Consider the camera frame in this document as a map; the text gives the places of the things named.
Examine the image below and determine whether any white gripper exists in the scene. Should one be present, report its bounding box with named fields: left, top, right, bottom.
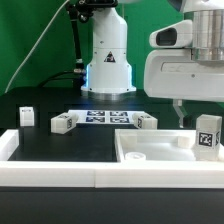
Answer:
left=144, top=49, right=224, bottom=128

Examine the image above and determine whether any white square tabletop part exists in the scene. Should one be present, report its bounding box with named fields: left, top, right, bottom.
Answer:
left=114, top=128, right=224, bottom=164

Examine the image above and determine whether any apriltag base sheet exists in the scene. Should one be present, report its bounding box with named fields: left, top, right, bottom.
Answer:
left=69, top=110, right=135, bottom=125

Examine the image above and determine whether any white u-shaped obstacle fence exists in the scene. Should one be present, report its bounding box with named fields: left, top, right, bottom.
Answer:
left=0, top=129, right=224, bottom=189

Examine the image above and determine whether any black cable bundle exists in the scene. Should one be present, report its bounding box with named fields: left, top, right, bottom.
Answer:
left=36, top=3, right=88, bottom=89

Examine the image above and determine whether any white cable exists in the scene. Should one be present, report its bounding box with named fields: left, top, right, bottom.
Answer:
left=4, top=0, right=72, bottom=95

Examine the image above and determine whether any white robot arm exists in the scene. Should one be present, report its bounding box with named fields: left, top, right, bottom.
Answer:
left=67, top=0, right=224, bottom=117

